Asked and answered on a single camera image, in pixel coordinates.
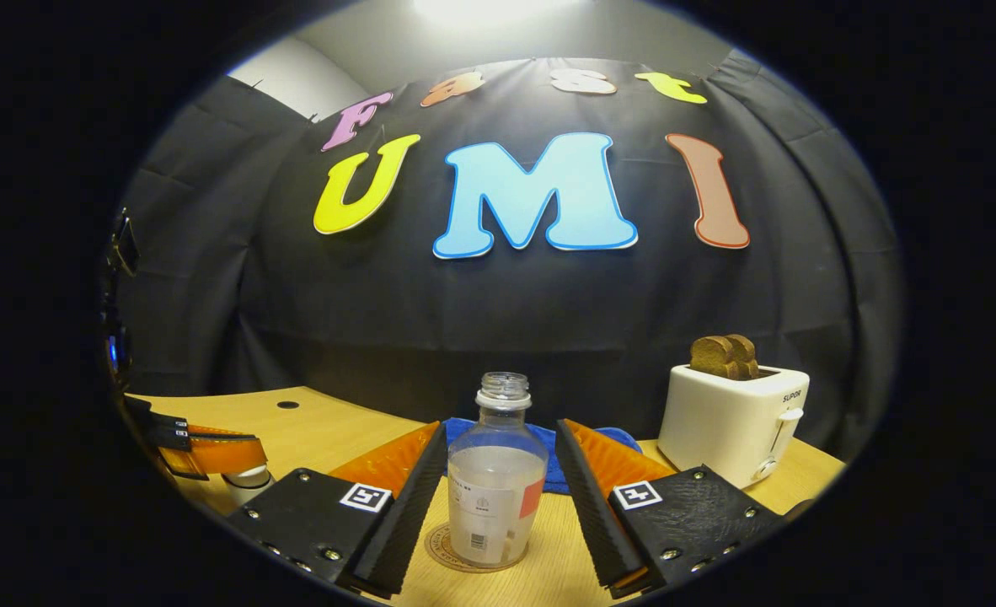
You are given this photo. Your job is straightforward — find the blue towel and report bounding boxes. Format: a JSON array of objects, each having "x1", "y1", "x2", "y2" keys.
[{"x1": 443, "y1": 417, "x2": 644, "y2": 496}]

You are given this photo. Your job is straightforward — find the clear plastic water bottle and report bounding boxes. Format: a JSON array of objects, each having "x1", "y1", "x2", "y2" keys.
[{"x1": 447, "y1": 372, "x2": 549, "y2": 570}]

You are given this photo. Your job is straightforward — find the ceiling light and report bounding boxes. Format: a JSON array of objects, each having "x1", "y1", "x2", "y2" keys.
[{"x1": 414, "y1": 0, "x2": 592, "y2": 26}]

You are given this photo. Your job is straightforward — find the white toaster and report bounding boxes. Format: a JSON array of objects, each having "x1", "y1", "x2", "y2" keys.
[{"x1": 657, "y1": 364, "x2": 811, "y2": 490}]

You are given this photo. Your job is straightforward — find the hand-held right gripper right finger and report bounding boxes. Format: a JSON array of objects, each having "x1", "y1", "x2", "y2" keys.
[{"x1": 555, "y1": 419, "x2": 790, "y2": 599}]

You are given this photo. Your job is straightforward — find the black backdrop cloth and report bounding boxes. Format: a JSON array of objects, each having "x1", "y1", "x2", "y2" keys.
[{"x1": 115, "y1": 55, "x2": 903, "y2": 460}]

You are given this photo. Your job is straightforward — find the round wooden coaster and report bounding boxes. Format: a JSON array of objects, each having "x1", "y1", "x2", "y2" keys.
[{"x1": 424, "y1": 523, "x2": 533, "y2": 574}]

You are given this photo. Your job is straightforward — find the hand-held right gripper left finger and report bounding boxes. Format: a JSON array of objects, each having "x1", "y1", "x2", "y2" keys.
[{"x1": 227, "y1": 422, "x2": 448, "y2": 599}]

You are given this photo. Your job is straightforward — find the white teacup lid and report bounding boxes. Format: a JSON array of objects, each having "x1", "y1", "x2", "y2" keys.
[{"x1": 222, "y1": 465, "x2": 276, "y2": 507}]

